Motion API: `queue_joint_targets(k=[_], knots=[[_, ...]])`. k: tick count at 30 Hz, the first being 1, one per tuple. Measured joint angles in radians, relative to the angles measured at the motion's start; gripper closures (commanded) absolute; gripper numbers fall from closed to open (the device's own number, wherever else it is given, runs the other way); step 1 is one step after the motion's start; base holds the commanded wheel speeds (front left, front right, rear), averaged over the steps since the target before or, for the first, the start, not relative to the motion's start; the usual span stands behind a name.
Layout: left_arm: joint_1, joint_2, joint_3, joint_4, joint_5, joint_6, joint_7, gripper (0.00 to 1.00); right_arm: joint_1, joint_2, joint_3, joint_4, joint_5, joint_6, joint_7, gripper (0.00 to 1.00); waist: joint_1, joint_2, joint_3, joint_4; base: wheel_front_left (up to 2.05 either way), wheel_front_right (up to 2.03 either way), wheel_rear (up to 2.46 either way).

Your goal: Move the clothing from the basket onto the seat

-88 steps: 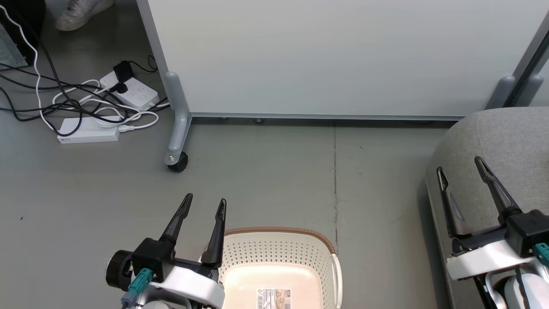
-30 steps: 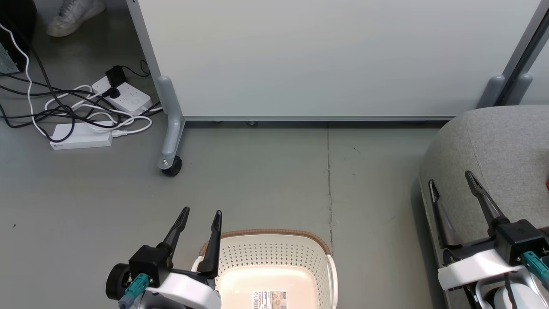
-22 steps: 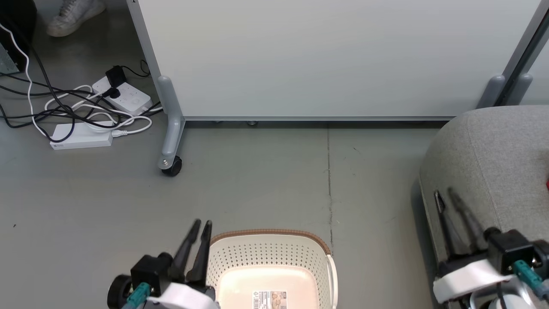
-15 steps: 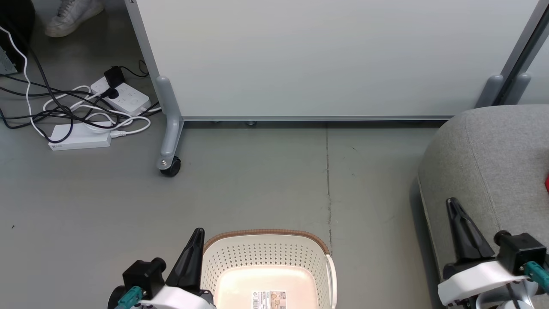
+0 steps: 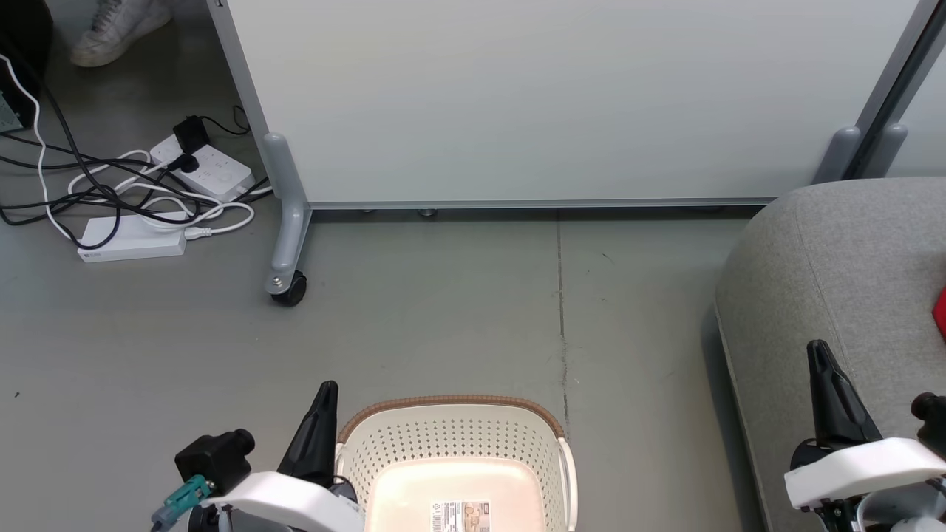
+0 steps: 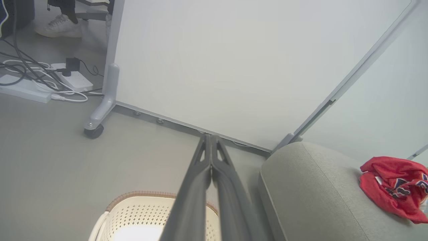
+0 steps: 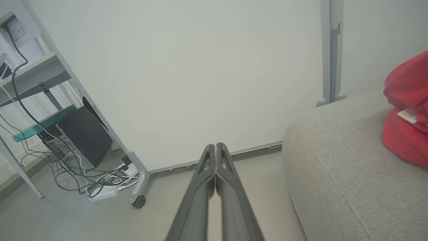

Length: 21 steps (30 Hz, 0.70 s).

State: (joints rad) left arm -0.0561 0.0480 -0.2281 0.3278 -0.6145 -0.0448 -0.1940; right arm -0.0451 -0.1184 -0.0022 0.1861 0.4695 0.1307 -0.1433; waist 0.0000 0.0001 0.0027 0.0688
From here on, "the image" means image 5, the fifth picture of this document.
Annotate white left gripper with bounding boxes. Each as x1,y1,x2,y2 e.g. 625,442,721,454
188,381,367,532

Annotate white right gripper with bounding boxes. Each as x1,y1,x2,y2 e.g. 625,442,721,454
783,339,946,532

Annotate grey fabric sofa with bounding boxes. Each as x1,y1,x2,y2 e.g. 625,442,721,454
714,177,946,532

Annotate white perforated laundry basket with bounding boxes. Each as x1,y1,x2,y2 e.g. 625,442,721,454
336,395,578,532

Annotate black caster wheel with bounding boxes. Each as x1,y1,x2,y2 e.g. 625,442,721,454
269,270,308,308

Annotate white printed label sticker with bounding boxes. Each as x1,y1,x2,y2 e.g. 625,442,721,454
430,500,491,532

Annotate white long power strip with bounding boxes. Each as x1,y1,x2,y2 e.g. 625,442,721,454
77,214,188,264

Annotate white square power strip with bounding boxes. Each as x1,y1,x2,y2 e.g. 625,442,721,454
149,143,256,202

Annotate narrow white partition board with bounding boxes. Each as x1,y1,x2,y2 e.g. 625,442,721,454
850,22,946,180

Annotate black power adapter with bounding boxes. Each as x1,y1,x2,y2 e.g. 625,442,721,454
173,115,212,155

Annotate large white partition board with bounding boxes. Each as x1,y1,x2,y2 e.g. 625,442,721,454
206,0,946,296

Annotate white sneaker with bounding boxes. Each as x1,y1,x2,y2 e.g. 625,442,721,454
69,0,173,68

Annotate black computer tower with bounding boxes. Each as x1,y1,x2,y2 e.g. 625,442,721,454
0,0,54,135

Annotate teal cable connector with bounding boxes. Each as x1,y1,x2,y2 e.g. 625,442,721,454
151,474,216,532

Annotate thick white power cable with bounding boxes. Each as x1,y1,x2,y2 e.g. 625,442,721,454
68,150,256,241

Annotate thin black adapter cable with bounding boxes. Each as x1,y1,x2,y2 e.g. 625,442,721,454
203,104,252,138

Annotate black power cable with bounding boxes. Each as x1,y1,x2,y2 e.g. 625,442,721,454
0,133,200,226

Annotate tangled black and white cables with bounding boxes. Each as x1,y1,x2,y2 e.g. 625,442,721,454
41,81,200,252

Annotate thin white cable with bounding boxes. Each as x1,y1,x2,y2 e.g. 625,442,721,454
0,53,81,245

